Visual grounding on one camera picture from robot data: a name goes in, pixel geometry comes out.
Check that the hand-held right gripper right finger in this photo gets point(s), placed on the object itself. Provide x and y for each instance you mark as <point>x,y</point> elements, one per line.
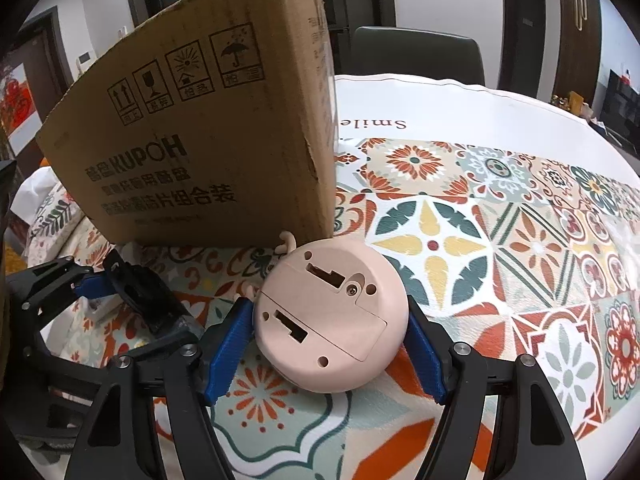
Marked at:
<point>425,355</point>

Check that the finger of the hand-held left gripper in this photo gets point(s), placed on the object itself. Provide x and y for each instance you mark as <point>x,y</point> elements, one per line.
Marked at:
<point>95,285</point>
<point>175,325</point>

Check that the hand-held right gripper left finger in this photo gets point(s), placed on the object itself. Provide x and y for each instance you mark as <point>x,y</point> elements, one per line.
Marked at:
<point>230,340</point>

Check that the black charger plug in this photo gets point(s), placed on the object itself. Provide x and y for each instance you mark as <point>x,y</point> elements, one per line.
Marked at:
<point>132,285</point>

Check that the pink round clock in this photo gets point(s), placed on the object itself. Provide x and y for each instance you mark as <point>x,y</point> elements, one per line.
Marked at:
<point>330,310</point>

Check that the brown cardboard box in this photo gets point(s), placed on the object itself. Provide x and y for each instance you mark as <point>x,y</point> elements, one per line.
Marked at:
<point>200,125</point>

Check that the floral fabric tissue pouch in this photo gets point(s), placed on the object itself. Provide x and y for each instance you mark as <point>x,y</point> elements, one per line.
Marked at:
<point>50,210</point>

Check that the yellow box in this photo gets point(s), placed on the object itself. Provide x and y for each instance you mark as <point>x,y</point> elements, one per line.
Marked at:
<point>576,102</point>

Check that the grey dining chair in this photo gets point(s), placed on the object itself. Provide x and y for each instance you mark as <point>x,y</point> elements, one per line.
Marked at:
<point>415,55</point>

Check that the black television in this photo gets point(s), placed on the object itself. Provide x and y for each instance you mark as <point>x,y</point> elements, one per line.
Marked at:
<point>622,105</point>

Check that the dark interior door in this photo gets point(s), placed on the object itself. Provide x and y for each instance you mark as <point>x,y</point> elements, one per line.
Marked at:
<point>522,30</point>

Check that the red wall picture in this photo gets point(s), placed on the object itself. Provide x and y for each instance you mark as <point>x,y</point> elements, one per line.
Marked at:
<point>17,105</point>

